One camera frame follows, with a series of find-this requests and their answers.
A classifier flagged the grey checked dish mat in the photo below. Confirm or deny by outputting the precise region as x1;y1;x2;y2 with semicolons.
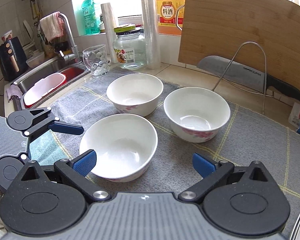
30;66;300;222

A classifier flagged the glass jar with black lid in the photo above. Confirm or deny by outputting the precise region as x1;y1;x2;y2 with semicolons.
113;24;148;69

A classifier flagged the clear glass mug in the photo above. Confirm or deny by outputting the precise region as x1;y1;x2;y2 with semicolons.
82;44;109;78

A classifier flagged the bamboo cutting board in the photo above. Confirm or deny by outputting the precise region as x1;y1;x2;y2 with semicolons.
178;0;300;91

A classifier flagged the tall stack of plastic cups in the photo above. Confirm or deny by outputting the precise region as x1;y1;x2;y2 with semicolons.
139;0;161;70

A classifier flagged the pink striped towel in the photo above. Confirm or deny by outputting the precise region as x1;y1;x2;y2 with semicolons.
39;12;65;43

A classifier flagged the purple rag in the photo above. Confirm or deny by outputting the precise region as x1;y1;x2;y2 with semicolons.
6;84;23;103

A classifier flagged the white and pink basin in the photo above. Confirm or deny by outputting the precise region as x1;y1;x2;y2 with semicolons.
23;72;67;106

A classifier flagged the steel sink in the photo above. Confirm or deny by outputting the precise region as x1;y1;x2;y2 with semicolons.
11;56;91;106

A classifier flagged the clear plastic container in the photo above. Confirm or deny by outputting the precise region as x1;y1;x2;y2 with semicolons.
26;51;46;68

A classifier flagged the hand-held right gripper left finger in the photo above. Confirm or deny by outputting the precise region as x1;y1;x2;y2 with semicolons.
20;149;112;204

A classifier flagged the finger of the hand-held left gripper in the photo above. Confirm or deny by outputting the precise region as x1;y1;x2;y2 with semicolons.
24;107;84;138

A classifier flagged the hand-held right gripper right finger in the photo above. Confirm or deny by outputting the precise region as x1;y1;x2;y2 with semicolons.
177;152;269;203

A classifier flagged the black air fryer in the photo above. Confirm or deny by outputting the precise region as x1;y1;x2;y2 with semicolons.
0;36;28;82

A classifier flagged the metal wire rack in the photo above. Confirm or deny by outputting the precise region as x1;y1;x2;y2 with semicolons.
211;42;274;116

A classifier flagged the green dish soap bottle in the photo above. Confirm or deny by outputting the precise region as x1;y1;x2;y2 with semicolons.
81;0;101;36

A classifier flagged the orange cooking wine bottle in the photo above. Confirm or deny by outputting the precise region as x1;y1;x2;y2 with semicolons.
156;0;187;34

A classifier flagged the black-handled kitchen knife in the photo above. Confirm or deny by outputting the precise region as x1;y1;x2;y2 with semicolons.
196;55;300;104

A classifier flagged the red basin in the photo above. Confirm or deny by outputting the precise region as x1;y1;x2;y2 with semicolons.
59;66;88;86

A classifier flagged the white bowl with pink flowers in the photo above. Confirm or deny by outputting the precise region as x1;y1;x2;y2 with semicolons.
79;114;158;183
106;74;164;117
164;87;231;143

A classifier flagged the steel faucet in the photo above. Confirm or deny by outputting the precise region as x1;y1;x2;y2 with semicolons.
55;12;83;64

